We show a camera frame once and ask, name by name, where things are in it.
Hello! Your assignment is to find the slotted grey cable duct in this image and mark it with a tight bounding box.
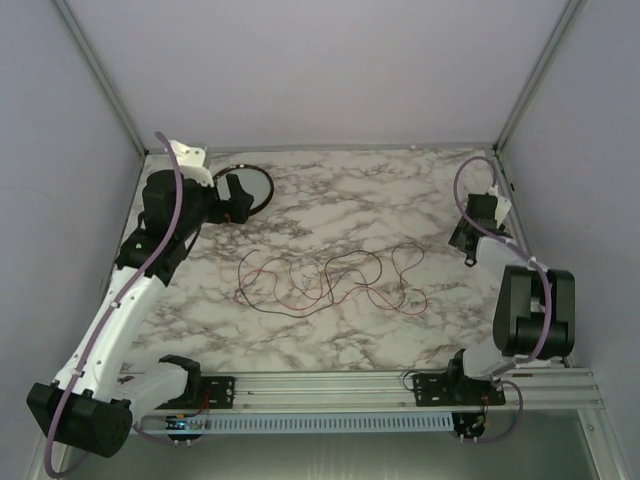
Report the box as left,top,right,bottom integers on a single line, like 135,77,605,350
140,412,454,435

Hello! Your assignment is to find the aluminium front rail frame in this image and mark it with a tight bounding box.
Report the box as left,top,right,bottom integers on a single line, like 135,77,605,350
48,368,609,412

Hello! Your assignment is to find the round brown-rimmed dish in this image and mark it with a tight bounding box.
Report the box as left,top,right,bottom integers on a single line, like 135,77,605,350
213,163,275,217

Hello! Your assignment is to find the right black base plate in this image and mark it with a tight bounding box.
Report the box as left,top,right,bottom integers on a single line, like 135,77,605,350
412,373,506,407

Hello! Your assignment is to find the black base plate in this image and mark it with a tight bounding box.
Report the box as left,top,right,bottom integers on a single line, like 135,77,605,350
412,373,506,407
190,375,236,411

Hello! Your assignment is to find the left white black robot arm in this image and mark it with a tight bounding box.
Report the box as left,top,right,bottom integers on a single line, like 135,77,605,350
27,170,254,458

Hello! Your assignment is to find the left aluminium corner post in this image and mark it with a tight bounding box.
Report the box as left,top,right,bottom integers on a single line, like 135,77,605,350
52,0,148,158

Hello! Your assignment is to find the black thin wire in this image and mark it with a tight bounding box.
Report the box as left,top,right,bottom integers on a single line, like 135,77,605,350
236,249,384,318

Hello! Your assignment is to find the orange thin wire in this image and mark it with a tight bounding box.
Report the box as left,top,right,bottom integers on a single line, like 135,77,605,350
217,259,429,314

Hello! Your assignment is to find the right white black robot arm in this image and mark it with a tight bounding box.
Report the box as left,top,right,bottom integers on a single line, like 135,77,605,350
447,193,575,381

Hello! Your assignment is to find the right aluminium corner post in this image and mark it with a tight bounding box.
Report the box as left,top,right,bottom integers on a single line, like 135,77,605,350
493,0,588,157

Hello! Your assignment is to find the marble pattern table mat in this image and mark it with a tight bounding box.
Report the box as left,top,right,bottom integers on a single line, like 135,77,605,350
121,148,500,372

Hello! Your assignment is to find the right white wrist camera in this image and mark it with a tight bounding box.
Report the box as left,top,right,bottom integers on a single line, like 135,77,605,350
487,186,512,227

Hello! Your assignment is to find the aluminium corner post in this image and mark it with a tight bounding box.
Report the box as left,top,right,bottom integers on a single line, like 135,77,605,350
493,0,588,157
52,0,148,158

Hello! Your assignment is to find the purple thin wire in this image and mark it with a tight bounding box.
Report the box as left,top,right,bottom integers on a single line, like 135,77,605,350
234,242,426,312

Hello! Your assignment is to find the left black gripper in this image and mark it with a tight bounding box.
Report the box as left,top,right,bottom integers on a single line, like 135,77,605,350
174,171,253,239

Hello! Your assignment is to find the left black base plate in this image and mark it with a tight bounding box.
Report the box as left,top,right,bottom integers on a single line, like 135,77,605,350
190,375,236,411

